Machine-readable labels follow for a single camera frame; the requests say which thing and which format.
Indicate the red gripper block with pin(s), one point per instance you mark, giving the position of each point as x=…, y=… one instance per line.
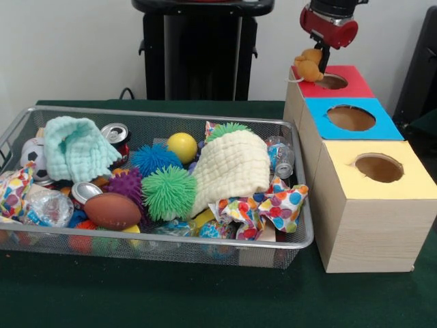
x=331, y=29

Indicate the small peach animal toy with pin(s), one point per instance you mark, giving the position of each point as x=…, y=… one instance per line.
x=311, y=65

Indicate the cream yellow waffle cloth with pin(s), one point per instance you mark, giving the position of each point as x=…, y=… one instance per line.
x=232, y=171

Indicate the mint green waffle cloth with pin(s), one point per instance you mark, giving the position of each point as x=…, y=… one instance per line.
x=78, y=150

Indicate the wooden box with three holes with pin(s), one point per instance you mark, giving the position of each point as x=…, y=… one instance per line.
x=369, y=219

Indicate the clear mesh bin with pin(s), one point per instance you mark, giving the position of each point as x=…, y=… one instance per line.
x=300, y=225

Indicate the black equipment stand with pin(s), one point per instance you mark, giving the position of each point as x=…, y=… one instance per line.
x=420, y=68

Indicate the small clear plastic bottle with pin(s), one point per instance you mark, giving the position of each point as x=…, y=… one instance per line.
x=281, y=158

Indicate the green spiky ball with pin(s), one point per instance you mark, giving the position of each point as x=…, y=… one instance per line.
x=229, y=130

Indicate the colourful patchwork fabric toy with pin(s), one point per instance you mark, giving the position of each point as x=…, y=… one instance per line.
x=263, y=208

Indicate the yellow tennis ball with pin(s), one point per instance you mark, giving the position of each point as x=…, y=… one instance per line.
x=182, y=147

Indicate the blue fuzzy ball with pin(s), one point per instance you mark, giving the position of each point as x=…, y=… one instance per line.
x=155, y=158

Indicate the blue globe ball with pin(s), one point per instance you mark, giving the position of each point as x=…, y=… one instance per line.
x=217, y=230

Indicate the large green fuzzy ball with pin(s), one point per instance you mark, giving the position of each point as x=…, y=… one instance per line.
x=168, y=193

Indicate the black red drink can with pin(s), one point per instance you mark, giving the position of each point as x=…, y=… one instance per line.
x=116, y=134

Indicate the purple spiky ball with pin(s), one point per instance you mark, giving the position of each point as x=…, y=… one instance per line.
x=125, y=184

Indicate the brown football toy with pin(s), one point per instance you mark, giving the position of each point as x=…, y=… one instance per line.
x=113, y=211

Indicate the dark green table cloth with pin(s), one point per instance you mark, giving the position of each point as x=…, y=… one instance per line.
x=205, y=294

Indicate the silver drink can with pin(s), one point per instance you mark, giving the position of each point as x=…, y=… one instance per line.
x=85, y=192

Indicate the black white soccer ball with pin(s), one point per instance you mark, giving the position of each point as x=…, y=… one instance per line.
x=32, y=156

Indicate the colourful polka dot fabric toy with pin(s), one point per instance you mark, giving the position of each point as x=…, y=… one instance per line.
x=15, y=193

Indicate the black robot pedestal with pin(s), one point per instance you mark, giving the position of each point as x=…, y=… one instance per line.
x=198, y=55

